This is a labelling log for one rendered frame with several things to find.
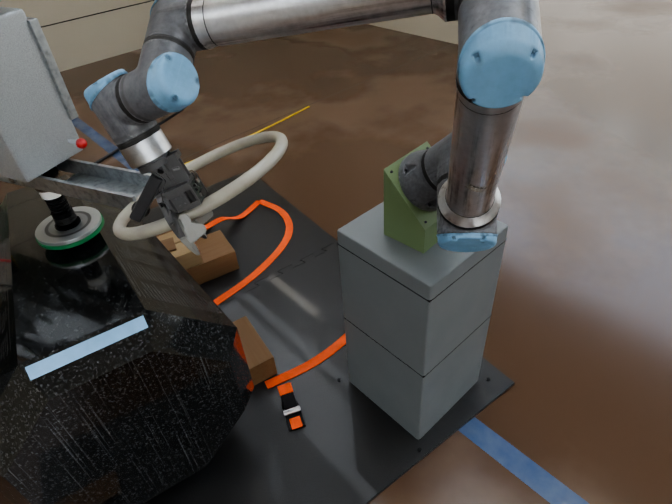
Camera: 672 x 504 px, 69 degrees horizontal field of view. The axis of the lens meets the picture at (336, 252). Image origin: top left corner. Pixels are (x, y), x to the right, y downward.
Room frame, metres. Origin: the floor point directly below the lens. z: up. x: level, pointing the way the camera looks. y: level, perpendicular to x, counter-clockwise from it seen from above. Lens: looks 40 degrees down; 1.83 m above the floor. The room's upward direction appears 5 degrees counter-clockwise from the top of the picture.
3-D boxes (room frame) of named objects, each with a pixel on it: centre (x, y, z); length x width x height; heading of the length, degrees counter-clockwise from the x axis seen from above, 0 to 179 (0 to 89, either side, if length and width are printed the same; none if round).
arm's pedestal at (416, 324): (1.27, -0.29, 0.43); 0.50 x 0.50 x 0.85; 39
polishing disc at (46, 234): (1.41, 0.91, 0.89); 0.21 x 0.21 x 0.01
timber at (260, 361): (1.47, 0.43, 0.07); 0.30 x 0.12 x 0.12; 29
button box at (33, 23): (1.47, 0.79, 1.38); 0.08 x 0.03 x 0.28; 62
